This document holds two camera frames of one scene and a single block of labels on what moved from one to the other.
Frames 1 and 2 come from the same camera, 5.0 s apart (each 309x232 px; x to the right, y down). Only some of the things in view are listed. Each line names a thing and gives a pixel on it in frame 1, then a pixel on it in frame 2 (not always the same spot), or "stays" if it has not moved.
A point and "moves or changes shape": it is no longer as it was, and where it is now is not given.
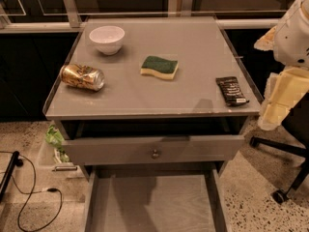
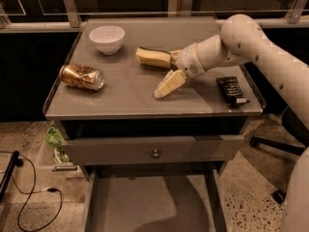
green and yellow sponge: [160, 68] moves or changes shape
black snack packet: [231, 90] stays
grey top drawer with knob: [165, 149] stays
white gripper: [292, 39] -> [188, 63]
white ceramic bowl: [108, 39] stays
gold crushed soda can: [84, 76] stays
